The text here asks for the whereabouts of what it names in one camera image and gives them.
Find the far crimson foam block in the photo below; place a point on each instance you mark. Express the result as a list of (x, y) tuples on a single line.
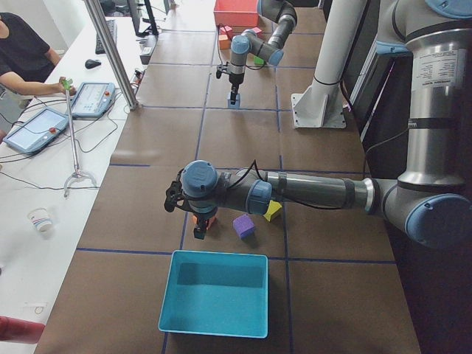
[(258, 32)]

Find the near teach pendant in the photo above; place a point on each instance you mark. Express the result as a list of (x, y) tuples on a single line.
[(37, 132)]

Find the red plastic bin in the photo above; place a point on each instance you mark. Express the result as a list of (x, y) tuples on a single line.
[(236, 13)]

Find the paper cup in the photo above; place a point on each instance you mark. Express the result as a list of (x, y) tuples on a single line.
[(40, 219)]

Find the black monitor stand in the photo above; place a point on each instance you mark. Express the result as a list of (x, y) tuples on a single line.
[(144, 22)]

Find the orange foam block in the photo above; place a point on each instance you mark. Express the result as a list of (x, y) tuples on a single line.
[(224, 42), (199, 221)]

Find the far orange foam block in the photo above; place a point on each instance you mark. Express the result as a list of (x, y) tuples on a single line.
[(224, 42)]

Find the aluminium frame post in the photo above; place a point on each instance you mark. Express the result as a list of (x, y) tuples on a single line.
[(97, 17)]

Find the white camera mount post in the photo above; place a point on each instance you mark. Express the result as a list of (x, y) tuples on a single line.
[(320, 105)]

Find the yellow foam block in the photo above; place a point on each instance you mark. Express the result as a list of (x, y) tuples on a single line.
[(274, 210)]

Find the teach pendant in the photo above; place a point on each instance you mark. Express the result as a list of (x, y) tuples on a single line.
[(92, 100), (37, 132)]

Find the person in black shirt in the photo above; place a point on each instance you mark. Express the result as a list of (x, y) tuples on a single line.
[(26, 59)]

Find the metal reacher grabber tool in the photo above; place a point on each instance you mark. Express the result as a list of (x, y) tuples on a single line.
[(78, 174)]

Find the black computer mouse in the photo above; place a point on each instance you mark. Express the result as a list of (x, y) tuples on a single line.
[(92, 63)]

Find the near purple foam block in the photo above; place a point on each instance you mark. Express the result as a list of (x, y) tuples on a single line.
[(244, 226)]

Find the red object at edge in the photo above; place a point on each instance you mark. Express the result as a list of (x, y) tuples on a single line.
[(20, 331)]

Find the person's hand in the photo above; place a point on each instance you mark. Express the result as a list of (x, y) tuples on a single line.
[(65, 87)]

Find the near orange foam block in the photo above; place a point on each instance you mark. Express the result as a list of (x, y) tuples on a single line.
[(199, 221)]

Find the crimson foam block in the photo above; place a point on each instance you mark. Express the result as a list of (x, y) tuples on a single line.
[(258, 32), (226, 30)]

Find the teal plastic bin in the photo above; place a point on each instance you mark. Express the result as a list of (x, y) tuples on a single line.
[(216, 294)]

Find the far teach pendant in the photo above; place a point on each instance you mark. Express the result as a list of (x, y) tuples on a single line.
[(92, 100)]

